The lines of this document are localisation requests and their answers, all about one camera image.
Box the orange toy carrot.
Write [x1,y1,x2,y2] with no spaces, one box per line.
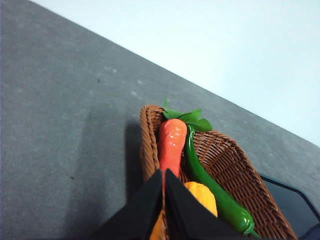
[159,118,188,193]

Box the brown wicker basket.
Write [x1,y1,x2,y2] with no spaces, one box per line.
[139,104,298,240]

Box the yellow-orange toy vegetable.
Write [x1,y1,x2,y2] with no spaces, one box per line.
[150,181,218,240]

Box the black tray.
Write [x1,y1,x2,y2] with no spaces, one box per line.
[259,174,320,240]

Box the green toy chili pepper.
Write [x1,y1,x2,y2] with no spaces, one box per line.
[184,126,261,239]

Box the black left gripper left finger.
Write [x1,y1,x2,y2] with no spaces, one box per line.
[92,169,163,240]

